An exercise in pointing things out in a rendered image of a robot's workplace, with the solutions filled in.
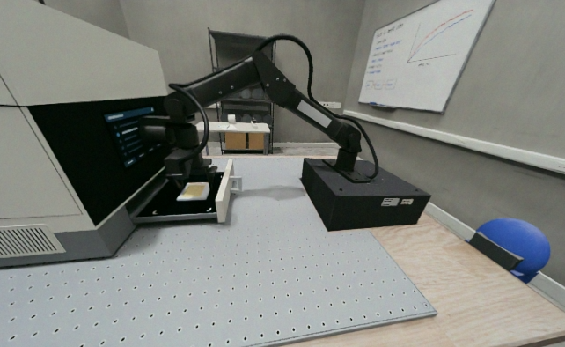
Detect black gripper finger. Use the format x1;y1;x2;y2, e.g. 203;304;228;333
165;173;184;192
207;171;216;191

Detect grey lab imager with drawer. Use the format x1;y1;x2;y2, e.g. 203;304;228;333
0;0;243;267

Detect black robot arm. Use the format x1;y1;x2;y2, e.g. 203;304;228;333
139;50;371;183

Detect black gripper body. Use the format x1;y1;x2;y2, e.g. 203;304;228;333
177;144;216;175

